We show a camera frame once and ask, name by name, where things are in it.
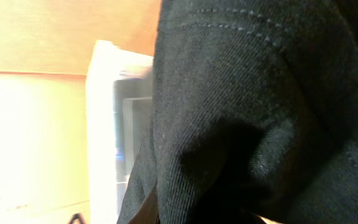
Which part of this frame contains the black cloth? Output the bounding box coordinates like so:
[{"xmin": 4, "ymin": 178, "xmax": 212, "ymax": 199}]
[{"xmin": 118, "ymin": 0, "xmax": 358, "ymax": 223}]

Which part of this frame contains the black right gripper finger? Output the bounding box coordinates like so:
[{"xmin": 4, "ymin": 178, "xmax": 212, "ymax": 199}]
[{"xmin": 128, "ymin": 186, "xmax": 159, "ymax": 224}]

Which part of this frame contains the clear plastic storage bin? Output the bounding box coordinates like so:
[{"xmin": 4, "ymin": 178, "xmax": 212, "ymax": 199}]
[{"xmin": 85, "ymin": 40, "xmax": 153, "ymax": 224}]

